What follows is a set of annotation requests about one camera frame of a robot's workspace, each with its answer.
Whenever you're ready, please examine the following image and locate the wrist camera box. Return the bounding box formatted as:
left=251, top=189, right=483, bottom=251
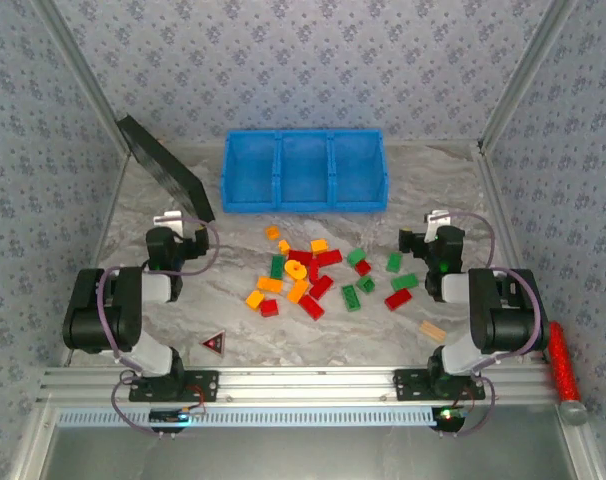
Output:
left=423, top=209, right=455, bottom=229
left=152, top=210, right=185, bottom=230

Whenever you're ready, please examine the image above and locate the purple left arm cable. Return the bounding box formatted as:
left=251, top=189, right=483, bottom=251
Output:
left=98, top=217, right=220, bottom=437

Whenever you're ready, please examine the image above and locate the red glitter tube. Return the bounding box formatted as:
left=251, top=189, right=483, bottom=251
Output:
left=546, top=321, right=589, bottom=427

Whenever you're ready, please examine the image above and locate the aluminium mounting rail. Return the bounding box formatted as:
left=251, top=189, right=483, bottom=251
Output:
left=37, top=367, right=557, bottom=404

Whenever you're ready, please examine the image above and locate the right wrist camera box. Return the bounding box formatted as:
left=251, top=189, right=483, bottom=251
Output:
left=423, top=209, right=455, bottom=229

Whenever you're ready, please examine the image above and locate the black flat board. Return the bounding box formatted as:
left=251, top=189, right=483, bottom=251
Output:
left=115, top=114, right=217, bottom=224

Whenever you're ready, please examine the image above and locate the aluminium table side rail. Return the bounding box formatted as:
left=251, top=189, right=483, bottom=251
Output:
left=474, top=144, right=550, bottom=362
left=60, top=149, right=132, bottom=369

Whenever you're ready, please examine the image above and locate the red triangle sign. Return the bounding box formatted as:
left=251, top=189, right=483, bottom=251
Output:
left=199, top=329, right=227, bottom=358

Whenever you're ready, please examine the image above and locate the aluminium table end rail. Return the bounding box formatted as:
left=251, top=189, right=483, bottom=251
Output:
left=155, top=138, right=484, bottom=149

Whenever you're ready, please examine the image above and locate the small controller board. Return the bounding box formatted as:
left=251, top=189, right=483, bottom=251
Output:
left=431, top=407, right=468, bottom=432
left=149, top=408, right=207, bottom=426

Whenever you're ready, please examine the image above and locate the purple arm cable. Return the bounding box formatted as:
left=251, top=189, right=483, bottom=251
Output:
left=432, top=212, right=547, bottom=439
left=98, top=217, right=220, bottom=437

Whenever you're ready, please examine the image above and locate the aluminium lower frame post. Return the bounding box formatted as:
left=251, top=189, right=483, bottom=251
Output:
left=555, top=404, right=606, bottom=480
left=10, top=402, right=59, bottom=480

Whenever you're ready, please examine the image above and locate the grey slotted cable duct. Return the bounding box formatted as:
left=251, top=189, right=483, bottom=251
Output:
left=55, top=405, right=439, bottom=427

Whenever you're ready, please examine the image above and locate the aluminium frame post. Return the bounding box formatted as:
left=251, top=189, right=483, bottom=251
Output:
left=10, top=402, right=59, bottom=480
left=555, top=404, right=606, bottom=480
left=476, top=0, right=580, bottom=151

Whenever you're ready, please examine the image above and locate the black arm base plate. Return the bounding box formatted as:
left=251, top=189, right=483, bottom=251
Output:
left=128, top=369, right=220, bottom=403
left=393, top=368, right=486, bottom=401

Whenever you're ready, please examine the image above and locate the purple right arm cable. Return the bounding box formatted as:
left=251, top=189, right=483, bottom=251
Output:
left=432, top=212, right=547, bottom=439

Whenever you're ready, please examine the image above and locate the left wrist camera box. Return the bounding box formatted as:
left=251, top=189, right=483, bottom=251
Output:
left=152, top=210, right=185, bottom=230

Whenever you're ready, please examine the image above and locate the small wooden block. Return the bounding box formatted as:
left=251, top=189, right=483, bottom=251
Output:
left=418, top=321, right=447, bottom=344

